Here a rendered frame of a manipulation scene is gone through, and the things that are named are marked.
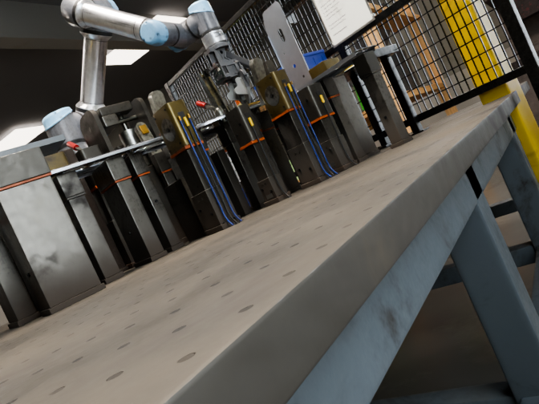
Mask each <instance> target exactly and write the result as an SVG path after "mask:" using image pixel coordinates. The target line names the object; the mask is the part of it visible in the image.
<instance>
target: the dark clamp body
mask: <svg viewBox="0 0 539 404"><path fill-rule="evenodd" d="M102 154H103V152H102V150H101V147H100V145H99V144H96V145H94V146H90V147H86V148H83V149H80V150H78V151H77V152H76V153H75V155H76V157H77V160H78V161H82V160H86V159H89V158H92V157H95V156H99V155H102ZM84 179H85V180H86V182H87V185H88V187H89V189H90V191H91V194H92V195H93V197H94V199H95V202H96V204H97V206H98V208H99V210H100V212H101V215H102V217H103V219H104V221H105V223H106V225H107V228H108V230H109V232H110V233H111V236H112V238H113V240H114V242H115V245H116V247H117V248H118V250H119V253H120V255H121V257H122V259H123V261H124V263H125V266H127V267H128V268H129V269H131V268H134V267H135V266H134V264H135V261H134V260H133V257H132V255H131V253H130V251H129V249H128V246H127V244H126V242H125V240H124V238H123V236H122V233H121V231H120V229H119V227H118V225H117V223H116V220H115V218H114V216H113V215H112V213H111V210H110V208H109V206H108V204H107V201H106V200H105V198H104V196H103V194H101V193H100V191H99V189H98V187H97V185H96V183H95V180H94V178H93V176H92V175H91V176H87V177H84Z"/></svg>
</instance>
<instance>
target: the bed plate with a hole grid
mask: <svg viewBox="0 0 539 404"><path fill-rule="evenodd" d="M520 101H521V100H520V98H519V96H518V94H517V91H514V92H512V93H510V94H507V95H505V96H503V97H500V98H499V99H495V100H493V101H492V102H489V103H486V104H484V105H483V104H482V102H481V101H480V102H479V103H475V104H473V105H472V106H469V107H466V108H465V109H462V110H460V111H458V112H455V113H453V114H451V115H448V116H446V117H444V118H442V119H439V120H437V121H435V122H434V123H430V124H428V125H427V126H424V127H423V129H424V128H426V127H429V128H428V129H427V130H425V131H422V132H420V133H418V134H416V135H413V136H412V138H413V140H411V141H409V142H407V143H405V144H403V145H400V146H398V147H395V148H393V149H391V147H390V146H388V147H385V148H383V149H381V150H380V152H378V153H376V154H374V155H372V156H370V157H369V158H368V159H366V160H364V161H362V162H360V163H359V164H357V165H355V166H353V167H350V168H348V169H346V170H344V171H342V172H339V174H338V175H336V174H335V175H336V176H333V177H331V178H329V179H327V180H324V181H323V182H321V183H318V184H315V185H313V186H310V187H308V188H305V189H301V188H300V189H298V190H297V191H295V192H292V193H291V197H290V198H286V199H284V200H282V201H280V202H278V203H276V204H272V205H270V206H268V207H266V206H264V207H262V208H259V209H257V210H255V211H253V210H252V212H251V213H250V214H248V215H246V216H243V217H241V220H243V221H242V222H240V223H238V224H235V225H234V226H230V227H228V228H226V229H224V230H222V231H220V232H216V233H214V234H212V235H209V236H203V237H201V238H198V239H196V240H193V241H190V242H189V241H187V242H185V243H184V246H182V247H180V248H178V249H176V250H174V251H171V252H168V254H167V255H165V256H163V257H161V258H159V259H157V260H155V261H153V262H150V263H148V264H146V265H141V266H140V267H137V268H135V267H134V268H131V269H129V270H127V271H125V272H124V276H122V277H120V278H118V279H116V280H114V281H112V282H110V283H108V284H106V285H105V286H106V288H105V289H102V290H100V291H99V292H97V293H94V294H92V295H90V296H89V297H86V298H84V299H82V300H81V301H78V302H76V303H74V304H73V305H70V306H68V307H66V308H65V309H62V310H59V311H58V312H56V313H53V314H51V315H48V316H45V317H42V316H41V317H38V318H36V319H34V320H33V321H30V322H28V323H26V324H25V325H22V326H20V327H17V328H13V329H9V327H8V324H10V323H9V322H8V323H6V324H4V325H1V326H0V404H286V403H287V402H288V401H289V400H290V398H291V397H292V396H293V395H294V393H295V392H296V390H297V389H298V388H299V386H300V385H301V384H302V383H303V382H304V380H305V379H306V378H307V376H308V375H309V374H310V372H311V371H312V370H313V368H314V367H315V366H316V365H317V364H318V362H319V361H320V360H321V358H322V357H323V355H324V354H325V353H326V352H327V350H328V349H329V348H330V347H331V346H332V344H333V343H334V341H335V340H336V339H337V337H338V336H339V335H340V333H341V332H342V331H343V330H344V329H345V328H346V326H347V325H348V323H349V322H350V321H351V319H352V318H353V317H354V315H355V314H356V313H357V312H358V311H359V309H360V308H361V307H362V305H363V304H364V303H365V301H366V300H367V298H368V297H369V296H370V295H371V294H372V293H373V291H374V290H375V288H376V287H377V286H378V285H379V283H380V282H381V280H382V279H383V278H384V277H385V276H386V275H387V273H388V272H389V270H390V269H391V268H392V266H393V265H394V264H395V262H396V261H397V260H398V259H399V258H400V256H401V255H402V254H403V252H404V251H405V250H406V248H407V247H408V245H409V244H410V243H411V242H412V241H413V240H414V238H415V237H416V236H417V234H418V233H419V231H420V230H421V229H422V228H423V226H424V225H425V224H426V223H427V222H428V220H429V219H430V218H431V216H432V215H433V213H434V212H435V211H436V209H437V208H438V207H439V206H440V205H441V203H442V202H443V201H444V199H445V198H446V197H447V195H448V194H449V193H450V191H451V190H452V189H453V188H454V187H455V186H456V184H457V183H458V181H459V180H460V178H461V177H462V176H463V175H464V173H465V172H466V171H467V170H468V169H469V167H470V166H471V165H472V163H473V162H474V161H475V159H476V158H477V156H478V155H479V154H480V153H481V152H482V151H483V149H484V148H485V146H486V145H487V144H488V142H489V141H490V140H491V138H492V137H493V136H494V135H495V134H496V132H497V131H498V130H499V128H500V127H501V126H502V124H503V123H504V122H505V120H506V119H507V118H508V117H509V116H510V114H511V113H512V112H513V110H514V109H515V108H516V106H517V105H518V103H519V102H520Z"/></svg>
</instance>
